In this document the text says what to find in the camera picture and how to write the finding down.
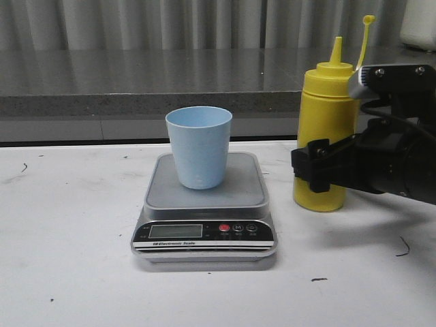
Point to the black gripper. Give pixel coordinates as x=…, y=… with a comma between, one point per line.
x=387, y=157

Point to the yellow squeeze bottle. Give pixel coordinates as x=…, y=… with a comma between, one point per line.
x=326, y=113

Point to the light blue plastic cup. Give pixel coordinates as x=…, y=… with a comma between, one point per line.
x=199, y=138

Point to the silver electronic kitchen scale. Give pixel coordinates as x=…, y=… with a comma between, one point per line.
x=228, y=227

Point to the white appliance in background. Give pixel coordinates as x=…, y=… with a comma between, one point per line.
x=418, y=25

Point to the grey stone counter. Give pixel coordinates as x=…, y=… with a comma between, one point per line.
x=122, y=96

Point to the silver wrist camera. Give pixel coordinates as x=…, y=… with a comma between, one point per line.
x=408, y=89

